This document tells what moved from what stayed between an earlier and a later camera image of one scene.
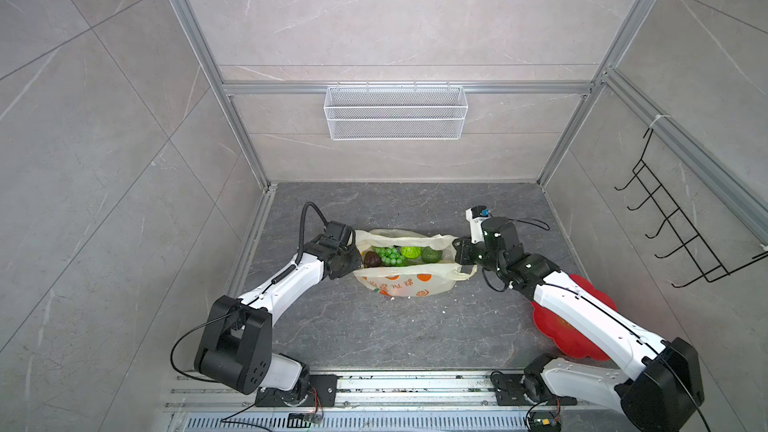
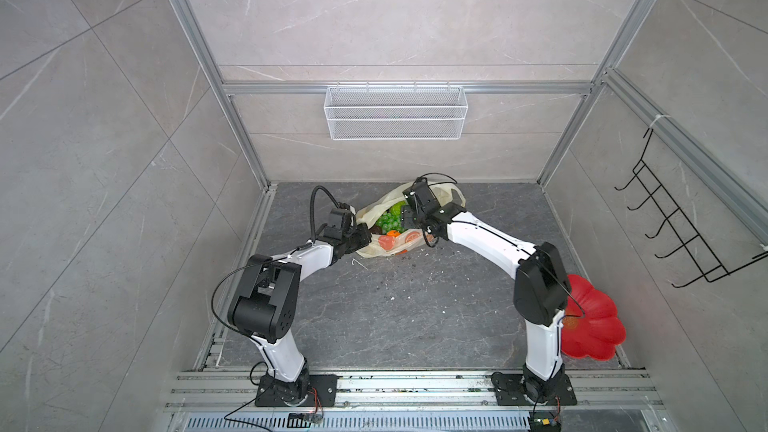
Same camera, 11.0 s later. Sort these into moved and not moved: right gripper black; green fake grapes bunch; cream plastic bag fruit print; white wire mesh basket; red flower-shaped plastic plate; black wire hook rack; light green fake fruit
Moved: green fake grapes bunch; right gripper black; cream plastic bag fruit print; light green fake fruit
Not moved: white wire mesh basket; black wire hook rack; red flower-shaped plastic plate
